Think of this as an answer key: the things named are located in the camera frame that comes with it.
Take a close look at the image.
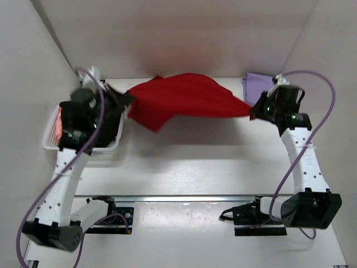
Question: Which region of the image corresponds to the white plastic laundry basket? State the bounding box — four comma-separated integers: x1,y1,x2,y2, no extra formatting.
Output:
42,105,126,167

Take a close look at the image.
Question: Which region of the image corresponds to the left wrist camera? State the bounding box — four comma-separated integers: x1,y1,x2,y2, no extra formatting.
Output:
78,66,104,91

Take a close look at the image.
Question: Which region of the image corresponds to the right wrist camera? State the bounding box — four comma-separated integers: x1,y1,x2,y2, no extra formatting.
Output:
267,74,290,97

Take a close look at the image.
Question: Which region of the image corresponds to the red t shirt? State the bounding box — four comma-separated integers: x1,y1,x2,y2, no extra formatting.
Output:
128,73,250,132

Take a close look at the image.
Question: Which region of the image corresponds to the folded lavender t shirt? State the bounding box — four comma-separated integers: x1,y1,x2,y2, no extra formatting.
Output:
242,73,274,106

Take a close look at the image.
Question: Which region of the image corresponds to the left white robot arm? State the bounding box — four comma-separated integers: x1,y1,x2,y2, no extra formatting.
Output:
21,85,134,252

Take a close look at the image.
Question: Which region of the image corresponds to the black t shirt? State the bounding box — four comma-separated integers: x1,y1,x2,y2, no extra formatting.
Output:
59,101,120,150

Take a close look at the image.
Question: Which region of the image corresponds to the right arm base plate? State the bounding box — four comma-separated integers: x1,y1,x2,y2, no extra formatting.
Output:
232,204,287,237

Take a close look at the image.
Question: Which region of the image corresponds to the pink t shirt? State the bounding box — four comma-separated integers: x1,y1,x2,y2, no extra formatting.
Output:
55,117,62,143

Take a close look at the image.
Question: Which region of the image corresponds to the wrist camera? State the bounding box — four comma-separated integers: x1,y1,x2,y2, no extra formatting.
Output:
78,66,104,91
267,74,290,97

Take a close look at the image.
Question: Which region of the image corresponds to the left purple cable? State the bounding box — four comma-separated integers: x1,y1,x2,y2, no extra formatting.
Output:
15,66,132,268

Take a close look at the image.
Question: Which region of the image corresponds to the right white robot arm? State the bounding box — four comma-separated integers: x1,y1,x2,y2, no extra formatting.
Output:
219,84,342,229

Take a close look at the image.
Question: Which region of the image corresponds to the aluminium rail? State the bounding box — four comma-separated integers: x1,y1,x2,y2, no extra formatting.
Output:
74,194,279,203

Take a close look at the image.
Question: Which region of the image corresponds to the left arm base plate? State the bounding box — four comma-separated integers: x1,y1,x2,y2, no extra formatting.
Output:
87,202,134,235

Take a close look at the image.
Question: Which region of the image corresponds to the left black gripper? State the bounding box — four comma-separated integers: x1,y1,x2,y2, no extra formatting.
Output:
94,78,137,119

